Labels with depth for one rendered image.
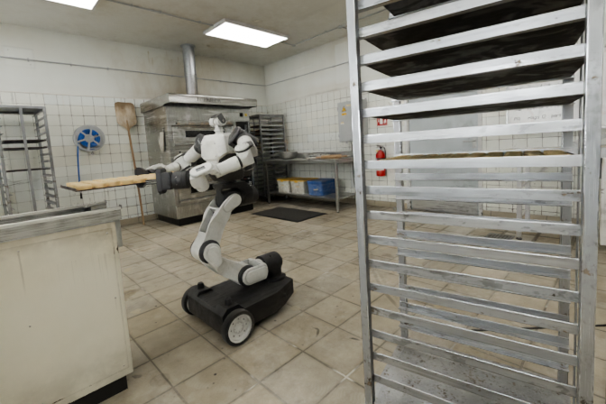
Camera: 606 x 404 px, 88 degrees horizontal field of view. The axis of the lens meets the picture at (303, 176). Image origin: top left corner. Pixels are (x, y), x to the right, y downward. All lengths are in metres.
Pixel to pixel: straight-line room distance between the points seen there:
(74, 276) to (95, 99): 4.53
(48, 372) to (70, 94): 4.64
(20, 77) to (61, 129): 0.81
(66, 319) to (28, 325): 0.12
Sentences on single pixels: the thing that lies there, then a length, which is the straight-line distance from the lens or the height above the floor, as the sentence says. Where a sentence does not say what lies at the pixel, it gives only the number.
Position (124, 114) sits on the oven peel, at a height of 1.82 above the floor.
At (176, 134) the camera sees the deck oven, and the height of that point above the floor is 1.42.
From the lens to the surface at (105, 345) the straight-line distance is 1.89.
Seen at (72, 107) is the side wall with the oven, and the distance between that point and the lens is 5.95.
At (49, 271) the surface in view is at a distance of 1.72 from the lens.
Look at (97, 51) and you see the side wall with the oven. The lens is 6.21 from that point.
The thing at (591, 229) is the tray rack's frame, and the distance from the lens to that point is 1.06.
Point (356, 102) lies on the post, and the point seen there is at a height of 1.27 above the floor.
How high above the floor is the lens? 1.13
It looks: 6 degrees down
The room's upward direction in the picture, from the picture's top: 4 degrees counter-clockwise
